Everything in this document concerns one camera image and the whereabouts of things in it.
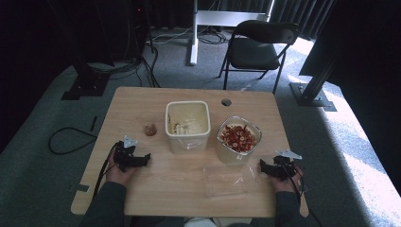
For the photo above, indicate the black tape strip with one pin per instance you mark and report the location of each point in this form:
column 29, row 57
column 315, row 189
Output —
column 93, row 123

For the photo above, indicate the person's left hand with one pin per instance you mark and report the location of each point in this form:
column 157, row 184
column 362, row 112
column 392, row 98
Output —
column 118, row 176

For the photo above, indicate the black stand with flat base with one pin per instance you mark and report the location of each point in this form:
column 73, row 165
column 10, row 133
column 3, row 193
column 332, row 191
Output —
column 85, row 83

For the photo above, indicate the clear container of dried chillies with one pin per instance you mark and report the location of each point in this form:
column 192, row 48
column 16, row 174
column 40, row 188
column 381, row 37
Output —
column 239, row 138

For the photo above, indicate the cream plastic bin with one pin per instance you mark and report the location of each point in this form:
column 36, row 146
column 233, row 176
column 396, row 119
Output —
column 189, row 121

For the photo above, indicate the small brown object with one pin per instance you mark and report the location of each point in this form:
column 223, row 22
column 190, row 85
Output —
column 148, row 126

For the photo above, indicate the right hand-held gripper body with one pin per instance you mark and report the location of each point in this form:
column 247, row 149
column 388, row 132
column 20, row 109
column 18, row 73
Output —
column 283, row 166

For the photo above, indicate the black metal post with base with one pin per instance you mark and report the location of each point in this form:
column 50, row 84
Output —
column 312, row 94

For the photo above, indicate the white desk frame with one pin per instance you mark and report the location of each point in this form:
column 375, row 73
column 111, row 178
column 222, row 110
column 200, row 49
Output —
column 201, row 19

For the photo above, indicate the black folding chair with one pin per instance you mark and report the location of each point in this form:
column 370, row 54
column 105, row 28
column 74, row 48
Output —
column 252, row 52

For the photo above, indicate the person's right hand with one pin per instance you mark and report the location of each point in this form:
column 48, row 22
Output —
column 288, row 184

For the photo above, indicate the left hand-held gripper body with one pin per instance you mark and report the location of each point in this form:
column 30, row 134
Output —
column 124, row 155

